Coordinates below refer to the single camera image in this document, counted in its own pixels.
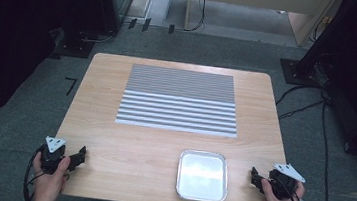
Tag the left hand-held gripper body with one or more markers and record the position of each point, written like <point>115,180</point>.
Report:
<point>51,156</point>

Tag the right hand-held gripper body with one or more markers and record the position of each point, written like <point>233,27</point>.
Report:
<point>283,182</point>

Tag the square metal tray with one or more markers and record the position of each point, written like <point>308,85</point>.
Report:
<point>202,176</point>

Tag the person's left hand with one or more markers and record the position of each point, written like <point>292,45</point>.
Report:
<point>49,182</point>

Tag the black stand base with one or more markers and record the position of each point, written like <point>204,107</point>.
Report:
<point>78,48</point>

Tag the grey striped placemat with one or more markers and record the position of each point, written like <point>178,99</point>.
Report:
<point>179,100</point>

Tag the black tape strip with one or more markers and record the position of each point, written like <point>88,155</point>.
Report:
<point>132,23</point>

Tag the black metal stand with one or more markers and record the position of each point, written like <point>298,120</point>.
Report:
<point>327,35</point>

